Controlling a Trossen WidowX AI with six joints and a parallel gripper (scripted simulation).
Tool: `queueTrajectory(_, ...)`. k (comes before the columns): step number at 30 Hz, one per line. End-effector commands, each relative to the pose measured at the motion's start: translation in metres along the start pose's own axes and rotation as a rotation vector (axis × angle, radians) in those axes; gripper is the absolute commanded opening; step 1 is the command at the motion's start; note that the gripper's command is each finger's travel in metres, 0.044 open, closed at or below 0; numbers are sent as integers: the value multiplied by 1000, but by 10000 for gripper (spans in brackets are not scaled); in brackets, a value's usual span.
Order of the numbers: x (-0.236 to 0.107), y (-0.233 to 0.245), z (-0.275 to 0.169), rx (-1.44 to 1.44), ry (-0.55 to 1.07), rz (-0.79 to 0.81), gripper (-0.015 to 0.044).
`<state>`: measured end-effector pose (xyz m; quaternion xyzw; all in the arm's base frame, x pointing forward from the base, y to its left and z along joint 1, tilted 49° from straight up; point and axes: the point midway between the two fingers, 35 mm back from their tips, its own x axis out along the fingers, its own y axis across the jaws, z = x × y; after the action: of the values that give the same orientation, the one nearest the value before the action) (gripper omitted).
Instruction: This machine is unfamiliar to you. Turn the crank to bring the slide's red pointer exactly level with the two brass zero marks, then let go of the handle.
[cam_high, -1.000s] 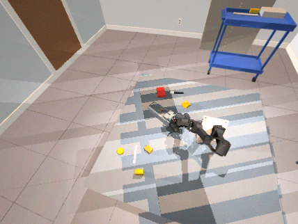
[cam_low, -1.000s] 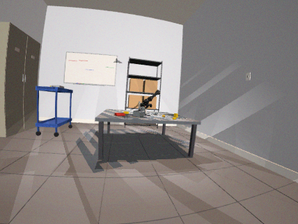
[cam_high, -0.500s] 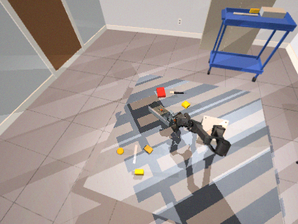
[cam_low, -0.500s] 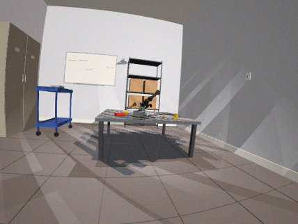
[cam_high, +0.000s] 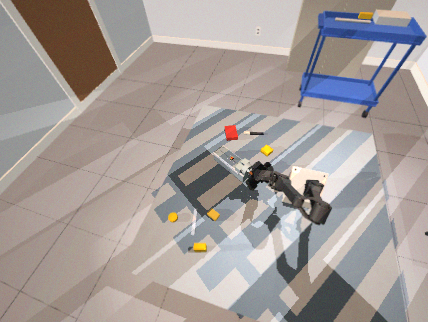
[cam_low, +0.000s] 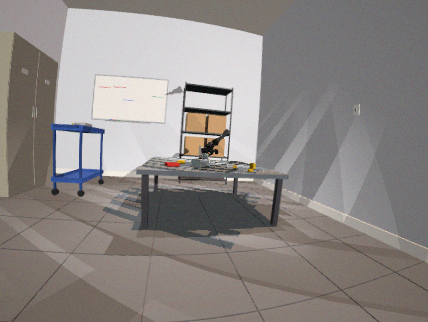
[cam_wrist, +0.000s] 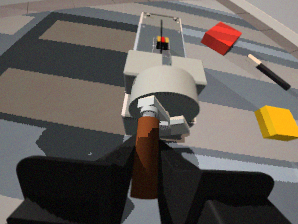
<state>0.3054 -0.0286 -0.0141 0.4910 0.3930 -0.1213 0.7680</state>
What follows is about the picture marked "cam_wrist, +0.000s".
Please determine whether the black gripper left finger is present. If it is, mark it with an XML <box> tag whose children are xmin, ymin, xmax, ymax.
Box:
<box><xmin>16</xmin><ymin>134</ymin><xmax>137</xmax><ymax>224</ymax></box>

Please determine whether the yellow cube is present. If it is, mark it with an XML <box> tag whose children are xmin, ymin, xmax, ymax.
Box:
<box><xmin>254</xmin><ymin>105</ymin><xmax>298</xmax><ymax>142</ymax></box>

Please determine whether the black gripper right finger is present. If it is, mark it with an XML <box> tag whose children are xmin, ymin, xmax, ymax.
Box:
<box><xmin>158</xmin><ymin>138</ymin><xmax>275</xmax><ymax>224</ymax></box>

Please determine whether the red rectangular block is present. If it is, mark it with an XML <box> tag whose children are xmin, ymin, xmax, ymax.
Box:
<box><xmin>200</xmin><ymin>22</ymin><xmax>243</xmax><ymax>55</ymax></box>

